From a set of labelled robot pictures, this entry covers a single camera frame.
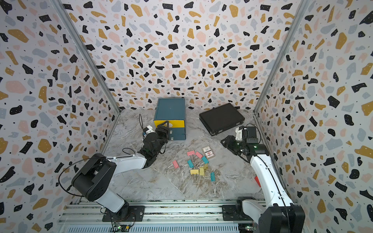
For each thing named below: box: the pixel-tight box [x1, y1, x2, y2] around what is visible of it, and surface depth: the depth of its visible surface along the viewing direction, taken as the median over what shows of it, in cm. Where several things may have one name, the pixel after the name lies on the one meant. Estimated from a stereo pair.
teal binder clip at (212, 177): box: [210, 171, 216, 182], surface depth 87 cm
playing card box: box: [201, 145, 216, 159], surface depth 98 cm
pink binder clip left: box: [172, 159, 180, 169], surface depth 92 cm
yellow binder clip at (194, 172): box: [190, 169, 200, 175], surface depth 90 cm
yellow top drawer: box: [153, 119, 186, 128], surface depth 89 cm
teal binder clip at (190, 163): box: [187, 159, 195, 169], surface depth 94 cm
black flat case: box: [199, 102, 246, 136], surface depth 113 cm
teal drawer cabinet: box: [153, 98, 187, 141], surface depth 93 cm
